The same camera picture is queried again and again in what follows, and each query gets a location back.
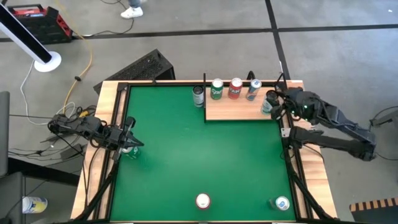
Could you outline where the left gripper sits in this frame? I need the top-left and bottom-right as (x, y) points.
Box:
(105, 116), (145, 153)

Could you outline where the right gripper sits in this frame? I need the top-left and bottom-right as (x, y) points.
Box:
(270, 88), (302, 121)

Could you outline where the white Celsius can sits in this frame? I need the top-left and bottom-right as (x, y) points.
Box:
(192, 84), (205, 109)
(260, 90), (280, 116)

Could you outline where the green Sprite can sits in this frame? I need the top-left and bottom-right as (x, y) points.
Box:
(210, 78), (224, 101)
(122, 145), (141, 161)

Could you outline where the blue Red Bull can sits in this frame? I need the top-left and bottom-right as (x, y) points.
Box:
(269, 195), (291, 212)
(245, 78), (262, 101)

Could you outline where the red Fanta strawberry can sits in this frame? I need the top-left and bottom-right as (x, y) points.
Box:
(228, 77), (244, 100)
(195, 192), (212, 211)

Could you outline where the wooden shelf board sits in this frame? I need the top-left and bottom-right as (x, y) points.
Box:
(202, 72), (289, 123)

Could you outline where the green table mat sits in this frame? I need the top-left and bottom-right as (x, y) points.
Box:
(109, 85), (296, 222)

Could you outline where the black perforated computer case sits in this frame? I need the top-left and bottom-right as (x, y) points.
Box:
(93, 49), (176, 95)

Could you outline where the white pole stand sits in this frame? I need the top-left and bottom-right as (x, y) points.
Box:
(0, 2), (62, 73)

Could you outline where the white shoe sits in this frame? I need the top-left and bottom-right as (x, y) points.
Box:
(120, 0), (147, 19)

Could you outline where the white and yellow container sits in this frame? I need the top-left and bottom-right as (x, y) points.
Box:
(21, 195), (49, 215)

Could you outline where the red and black toolbox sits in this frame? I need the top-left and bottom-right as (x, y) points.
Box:
(6, 3), (74, 45)

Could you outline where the black box yellow striped edge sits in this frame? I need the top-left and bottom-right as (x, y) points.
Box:
(349, 197), (398, 224)

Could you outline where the yellow cable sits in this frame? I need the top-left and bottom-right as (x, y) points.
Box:
(54, 0), (94, 114)

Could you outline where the white cable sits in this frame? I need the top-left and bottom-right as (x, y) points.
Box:
(19, 59), (76, 126)

